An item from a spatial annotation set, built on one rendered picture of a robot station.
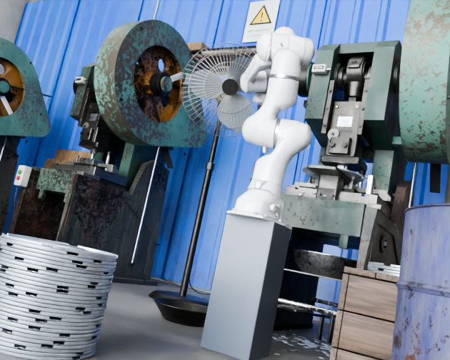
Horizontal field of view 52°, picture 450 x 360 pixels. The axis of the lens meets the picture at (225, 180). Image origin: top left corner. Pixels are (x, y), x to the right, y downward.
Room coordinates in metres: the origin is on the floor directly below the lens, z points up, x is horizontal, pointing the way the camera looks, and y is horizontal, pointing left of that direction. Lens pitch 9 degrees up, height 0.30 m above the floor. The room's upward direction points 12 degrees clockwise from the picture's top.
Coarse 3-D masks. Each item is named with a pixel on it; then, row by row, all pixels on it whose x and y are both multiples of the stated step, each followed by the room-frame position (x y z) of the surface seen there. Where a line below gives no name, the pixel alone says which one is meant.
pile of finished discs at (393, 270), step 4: (368, 264) 1.55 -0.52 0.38; (372, 264) 1.52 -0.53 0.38; (376, 264) 1.48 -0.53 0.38; (380, 264) 1.47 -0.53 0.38; (368, 268) 1.55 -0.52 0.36; (372, 268) 1.50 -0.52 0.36; (376, 268) 1.48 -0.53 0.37; (380, 268) 1.47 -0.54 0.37; (384, 268) 1.45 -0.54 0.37; (388, 268) 1.44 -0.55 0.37; (392, 268) 1.43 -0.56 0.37; (396, 268) 1.43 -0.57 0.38; (376, 272) 1.48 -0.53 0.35; (380, 272) 1.46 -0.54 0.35; (384, 272) 1.45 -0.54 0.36; (388, 272) 1.44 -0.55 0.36; (392, 272) 1.43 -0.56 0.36; (396, 272) 1.42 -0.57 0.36
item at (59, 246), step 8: (16, 240) 1.09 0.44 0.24; (24, 240) 1.08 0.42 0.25; (32, 240) 1.25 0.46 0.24; (40, 240) 1.20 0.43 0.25; (48, 240) 1.34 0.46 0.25; (56, 248) 1.08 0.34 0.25; (64, 248) 1.09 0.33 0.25; (72, 248) 1.18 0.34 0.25; (80, 248) 1.22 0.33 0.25; (88, 248) 1.36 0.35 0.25; (104, 256) 1.16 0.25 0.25; (112, 256) 1.19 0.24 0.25
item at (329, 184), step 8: (312, 168) 2.02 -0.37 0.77; (320, 168) 2.00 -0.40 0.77; (328, 168) 1.98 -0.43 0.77; (336, 168) 1.96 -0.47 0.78; (320, 176) 2.12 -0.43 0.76; (328, 176) 2.10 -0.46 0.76; (336, 176) 2.08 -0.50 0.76; (344, 176) 2.06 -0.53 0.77; (320, 184) 2.11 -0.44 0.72; (328, 184) 2.09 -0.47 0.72; (336, 184) 2.07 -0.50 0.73; (320, 192) 2.10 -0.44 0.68; (328, 192) 2.09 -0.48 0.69; (336, 192) 2.07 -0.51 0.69
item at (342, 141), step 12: (336, 108) 2.20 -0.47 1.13; (348, 108) 2.17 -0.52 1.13; (360, 108) 2.14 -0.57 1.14; (336, 120) 2.20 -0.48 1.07; (348, 120) 2.17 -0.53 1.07; (336, 132) 2.18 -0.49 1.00; (348, 132) 2.16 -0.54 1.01; (336, 144) 2.16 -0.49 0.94; (348, 144) 2.12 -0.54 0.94; (360, 144) 2.19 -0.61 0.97; (348, 156) 2.16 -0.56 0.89; (360, 156) 2.22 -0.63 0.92
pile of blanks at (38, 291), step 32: (0, 256) 1.12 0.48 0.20; (32, 256) 1.08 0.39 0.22; (64, 256) 1.09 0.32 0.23; (96, 256) 1.14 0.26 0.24; (0, 288) 1.10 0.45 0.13; (32, 288) 1.08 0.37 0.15; (64, 288) 1.12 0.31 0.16; (96, 288) 1.15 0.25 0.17; (0, 320) 1.09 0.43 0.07; (32, 320) 1.08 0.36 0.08; (64, 320) 1.11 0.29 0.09; (96, 320) 1.18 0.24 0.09; (0, 352) 1.08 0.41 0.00; (32, 352) 1.08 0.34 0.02; (64, 352) 1.12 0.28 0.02
